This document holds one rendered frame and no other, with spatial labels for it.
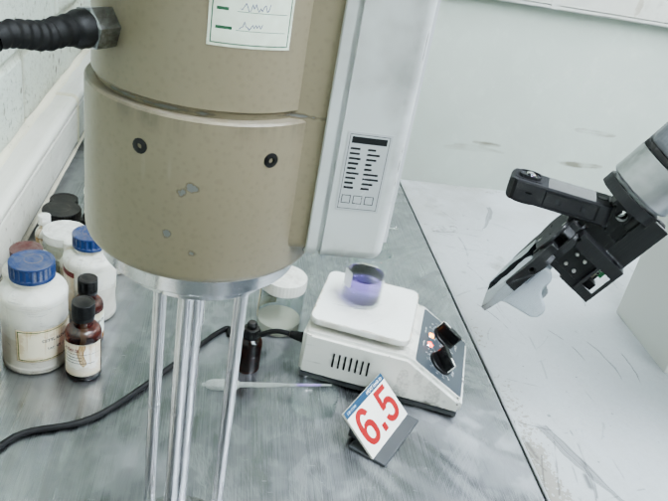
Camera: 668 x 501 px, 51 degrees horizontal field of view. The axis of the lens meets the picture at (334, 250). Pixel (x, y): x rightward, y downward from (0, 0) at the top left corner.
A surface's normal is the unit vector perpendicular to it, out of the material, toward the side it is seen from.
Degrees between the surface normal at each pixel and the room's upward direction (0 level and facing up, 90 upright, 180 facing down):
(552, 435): 0
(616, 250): 86
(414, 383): 90
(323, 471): 0
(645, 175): 72
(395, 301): 0
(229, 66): 90
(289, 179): 90
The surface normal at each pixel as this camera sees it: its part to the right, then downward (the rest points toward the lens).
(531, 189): -0.31, 0.36
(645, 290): -0.98, -0.10
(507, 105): 0.11, 0.50
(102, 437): 0.16, -0.87
